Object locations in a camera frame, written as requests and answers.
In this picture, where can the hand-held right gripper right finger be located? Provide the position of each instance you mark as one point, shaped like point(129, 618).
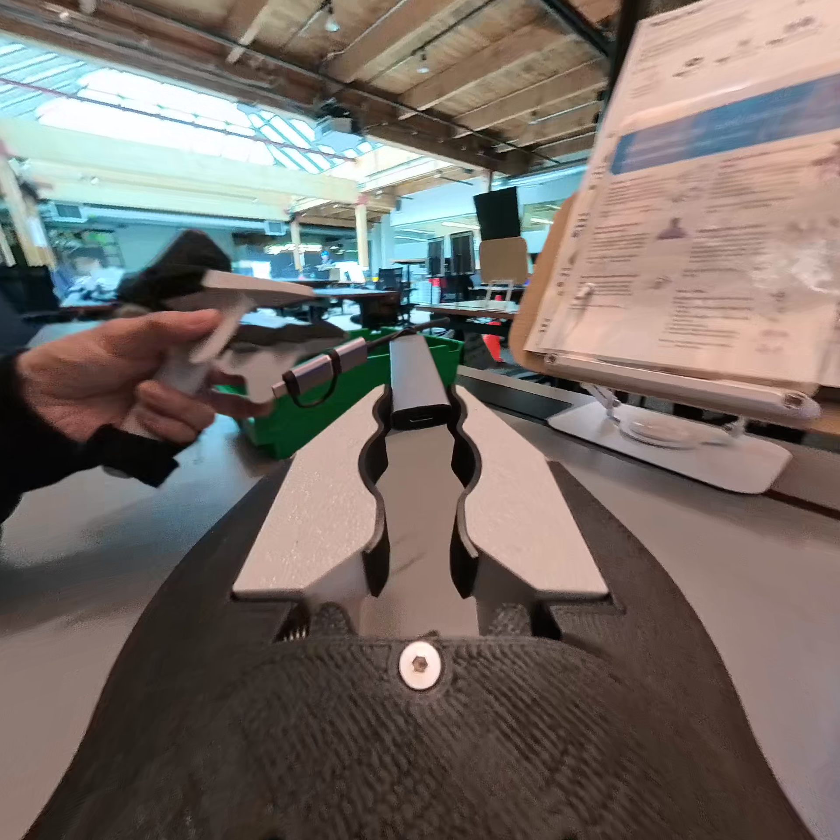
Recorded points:
point(525, 518)

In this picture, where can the wooden board on stand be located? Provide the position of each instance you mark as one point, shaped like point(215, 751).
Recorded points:
point(504, 259)

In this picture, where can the white instruction sheet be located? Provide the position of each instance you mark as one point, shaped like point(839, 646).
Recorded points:
point(722, 39)

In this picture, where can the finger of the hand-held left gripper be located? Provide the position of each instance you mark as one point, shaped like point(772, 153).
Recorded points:
point(262, 367)
point(262, 290)

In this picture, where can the wooden work table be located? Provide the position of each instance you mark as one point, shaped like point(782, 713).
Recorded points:
point(459, 308)

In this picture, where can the blue banner instruction sheet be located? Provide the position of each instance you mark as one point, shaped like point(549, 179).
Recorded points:
point(709, 262)

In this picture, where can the orange traffic cone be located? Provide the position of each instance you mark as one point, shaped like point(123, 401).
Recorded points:
point(492, 348)

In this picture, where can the grey desk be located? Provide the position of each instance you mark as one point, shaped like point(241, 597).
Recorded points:
point(656, 590)

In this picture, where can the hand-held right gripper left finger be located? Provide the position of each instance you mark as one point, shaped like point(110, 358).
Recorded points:
point(315, 518)

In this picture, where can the person's left hand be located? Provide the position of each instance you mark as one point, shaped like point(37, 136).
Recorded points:
point(85, 374)

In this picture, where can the black hanging panel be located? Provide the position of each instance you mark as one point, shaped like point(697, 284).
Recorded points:
point(495, 213)

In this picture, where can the green plastic bin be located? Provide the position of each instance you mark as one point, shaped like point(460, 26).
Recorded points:
point(308, 426)

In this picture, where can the white stand base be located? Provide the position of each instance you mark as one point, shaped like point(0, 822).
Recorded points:
point(722, 459)

